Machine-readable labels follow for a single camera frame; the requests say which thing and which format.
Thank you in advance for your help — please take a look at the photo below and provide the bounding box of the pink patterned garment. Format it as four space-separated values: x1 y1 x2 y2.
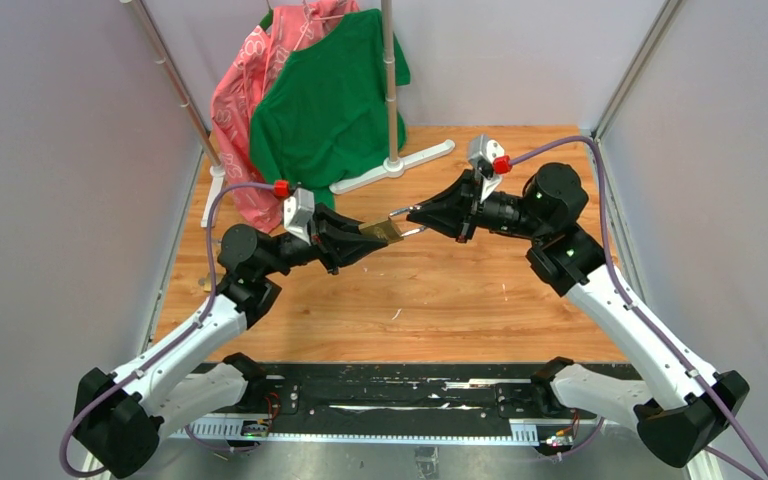
210 0 361 233

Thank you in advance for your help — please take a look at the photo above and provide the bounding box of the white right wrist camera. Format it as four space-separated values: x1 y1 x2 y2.
467 134 505 203

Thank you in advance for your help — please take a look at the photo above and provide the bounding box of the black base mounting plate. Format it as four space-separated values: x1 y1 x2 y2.
191 363 611 449

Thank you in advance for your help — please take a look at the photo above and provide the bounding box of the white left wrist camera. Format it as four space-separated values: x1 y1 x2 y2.
283 188 315 245

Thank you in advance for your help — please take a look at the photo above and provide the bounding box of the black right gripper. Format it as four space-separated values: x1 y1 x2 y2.
407 169 549 244

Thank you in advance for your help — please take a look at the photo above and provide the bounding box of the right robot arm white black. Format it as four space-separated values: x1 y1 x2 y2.
407 163 749 468

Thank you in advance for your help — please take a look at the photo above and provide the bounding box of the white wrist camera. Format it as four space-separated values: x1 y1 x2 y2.
283 188 315 245
467 134 505 203

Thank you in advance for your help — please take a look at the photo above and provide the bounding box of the brass padlock with steel shackle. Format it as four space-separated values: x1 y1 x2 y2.
358 205 427 244

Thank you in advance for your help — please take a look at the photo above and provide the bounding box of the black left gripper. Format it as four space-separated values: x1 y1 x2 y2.
260 204 388 278

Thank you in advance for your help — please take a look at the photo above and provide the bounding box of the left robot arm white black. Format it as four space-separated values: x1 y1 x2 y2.
59 204 387 479

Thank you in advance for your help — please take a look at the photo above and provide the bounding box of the green t-shirt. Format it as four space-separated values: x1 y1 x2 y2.
249 9 389 207

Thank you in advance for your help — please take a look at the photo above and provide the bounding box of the white clothes rack stand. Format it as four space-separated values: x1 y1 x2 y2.
122 1 455 229

